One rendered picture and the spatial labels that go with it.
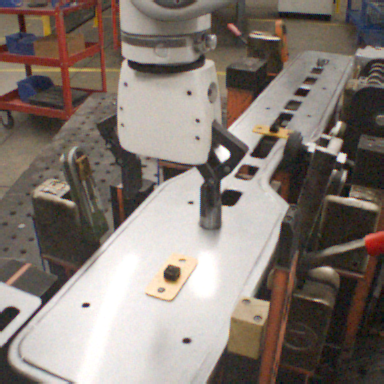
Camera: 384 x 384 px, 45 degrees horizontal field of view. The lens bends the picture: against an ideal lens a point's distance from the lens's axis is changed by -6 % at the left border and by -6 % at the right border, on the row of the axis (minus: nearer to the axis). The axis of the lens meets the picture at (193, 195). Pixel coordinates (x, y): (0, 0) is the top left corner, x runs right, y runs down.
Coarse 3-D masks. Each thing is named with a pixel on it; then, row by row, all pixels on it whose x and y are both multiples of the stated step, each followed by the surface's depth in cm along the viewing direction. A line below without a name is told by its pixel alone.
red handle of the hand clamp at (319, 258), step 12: (360, 240) 47; (372, 240) 45; (312, 252) 50; (324, 252) 49; (336, 252) 48; (348, 252) 47; (360, 252) 46; (372, 252) 45; (300, 264) 50; (312, 264) 49; (324, 264) 49
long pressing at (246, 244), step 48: (288, 96) 114; (336, 96) 114; (192, 192) 77; (240, 192) 77; (144, 240) 66; (192, 240) 66; (240, 240) 66; (96, 288) 58; (144, 288) 58; (192, 288) 58; (240, 288) 58; (48, 336) 51; (96, 336) 51; (144, 336) 51; (192, 336) 52
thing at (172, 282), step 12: (168, 264) 60; (180, 264) 61; (192, 264) 62; (156, 276) 60; (168, 276) 59; (180, 276) 60; (156, 288) 58; (168, 288) 58; (180, 288) 58; (168, 300) 56
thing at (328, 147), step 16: (288, 144) 44; (304, 144) 44; (320, 144) 45; (336, 144) 43; (320, 160) 42; (336, 160) 42; (320, 176) 43; (304, 192) 45; (320, 192) 44; (304, 208) 45; (304, 224) 46; (304, 240) 47
